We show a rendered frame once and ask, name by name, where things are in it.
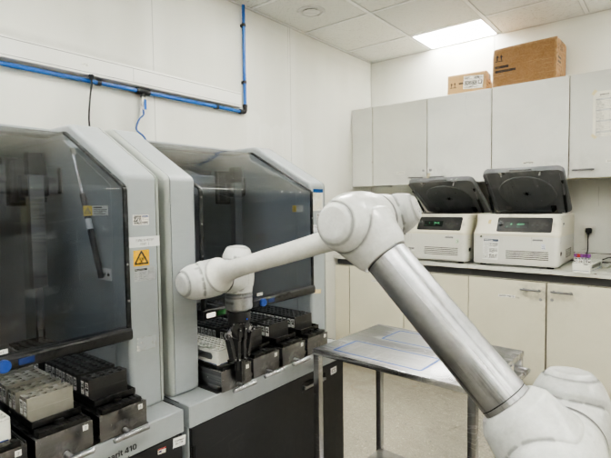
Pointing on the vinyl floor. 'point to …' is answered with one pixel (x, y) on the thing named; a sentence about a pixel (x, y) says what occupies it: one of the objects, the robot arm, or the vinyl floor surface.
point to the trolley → (381, 349)
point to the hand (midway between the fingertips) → (240, 370)
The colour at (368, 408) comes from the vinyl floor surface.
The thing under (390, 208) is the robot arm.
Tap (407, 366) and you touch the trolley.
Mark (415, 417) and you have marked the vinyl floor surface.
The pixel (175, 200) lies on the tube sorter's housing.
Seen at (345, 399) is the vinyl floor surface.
